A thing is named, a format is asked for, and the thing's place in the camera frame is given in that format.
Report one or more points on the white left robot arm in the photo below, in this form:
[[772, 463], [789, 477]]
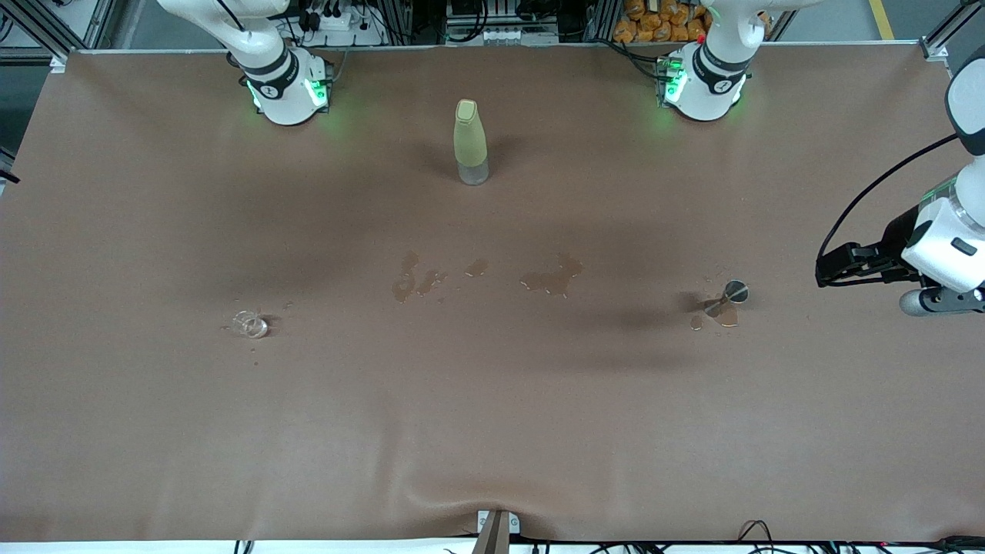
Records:
[[712, 77]]

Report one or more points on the aluminium frame profile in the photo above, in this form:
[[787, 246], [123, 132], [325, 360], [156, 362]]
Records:
[[59, 61], [954, 19]]

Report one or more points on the grey bracket with post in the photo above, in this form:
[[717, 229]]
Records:
[[492, 538]]

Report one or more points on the steel double jigger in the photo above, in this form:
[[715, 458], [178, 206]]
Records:
[[736, 292]]

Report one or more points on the white power strip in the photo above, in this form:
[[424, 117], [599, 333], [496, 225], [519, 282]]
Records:
[[338, 21]]

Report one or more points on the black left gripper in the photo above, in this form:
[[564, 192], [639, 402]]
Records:
[[893, 243]]

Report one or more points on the yellow-green frosted bottle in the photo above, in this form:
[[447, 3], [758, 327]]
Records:
[[470, 142]]

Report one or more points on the clear glass cup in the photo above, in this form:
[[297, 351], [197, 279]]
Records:
[[252, 327]]

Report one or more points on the brown table mat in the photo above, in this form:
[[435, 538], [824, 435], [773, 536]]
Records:
[[492, 423]]

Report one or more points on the orange snack bag pile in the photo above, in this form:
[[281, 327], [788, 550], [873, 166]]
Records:
[[662, 23]]

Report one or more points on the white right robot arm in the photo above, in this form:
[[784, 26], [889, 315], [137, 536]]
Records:
[[281, 92]]

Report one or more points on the white connector block row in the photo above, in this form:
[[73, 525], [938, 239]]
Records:
[[504, 35]]

